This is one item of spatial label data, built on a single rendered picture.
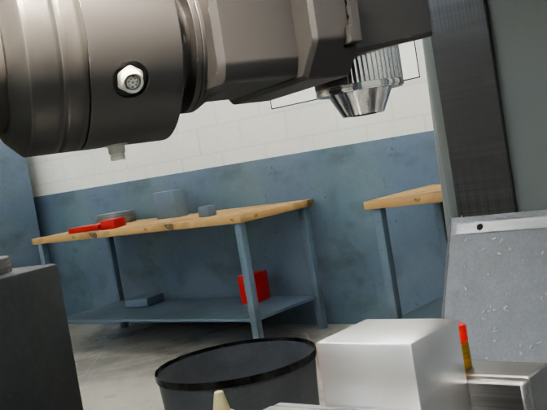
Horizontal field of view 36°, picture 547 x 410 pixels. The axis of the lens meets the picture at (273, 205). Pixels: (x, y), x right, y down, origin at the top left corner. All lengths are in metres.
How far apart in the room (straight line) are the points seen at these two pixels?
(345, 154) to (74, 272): 3.19
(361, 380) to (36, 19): 0.24
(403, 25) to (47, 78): 0.18
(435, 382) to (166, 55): 0.22
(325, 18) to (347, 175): 5.20
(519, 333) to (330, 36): 0.47
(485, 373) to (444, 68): 0.42
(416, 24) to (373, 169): 5.02
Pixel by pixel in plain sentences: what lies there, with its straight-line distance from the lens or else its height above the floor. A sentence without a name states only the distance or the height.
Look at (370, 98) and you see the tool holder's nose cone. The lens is 0.44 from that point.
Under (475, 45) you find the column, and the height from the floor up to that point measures 1.25.
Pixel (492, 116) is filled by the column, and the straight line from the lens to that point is 0.82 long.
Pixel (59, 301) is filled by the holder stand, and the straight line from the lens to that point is 0.76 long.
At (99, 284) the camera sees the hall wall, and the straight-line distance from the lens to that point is 7.56.
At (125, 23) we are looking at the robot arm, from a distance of 0.36.
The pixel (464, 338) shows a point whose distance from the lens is 0.50.
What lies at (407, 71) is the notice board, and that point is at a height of 1.58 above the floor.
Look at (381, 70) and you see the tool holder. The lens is 0.43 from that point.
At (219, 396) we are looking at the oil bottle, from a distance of 0.53.
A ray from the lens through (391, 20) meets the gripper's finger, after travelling 0.43.
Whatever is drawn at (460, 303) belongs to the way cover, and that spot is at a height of 1.02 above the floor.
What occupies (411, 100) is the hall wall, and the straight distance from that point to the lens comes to 5.29.
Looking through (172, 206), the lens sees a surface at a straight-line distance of 6.23.
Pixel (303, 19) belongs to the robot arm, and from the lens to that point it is 0.38.
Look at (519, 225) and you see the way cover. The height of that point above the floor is 1.08.
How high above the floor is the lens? 1.18
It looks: 3 degrees down
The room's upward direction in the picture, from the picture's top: 9 degrees counter-clockwise
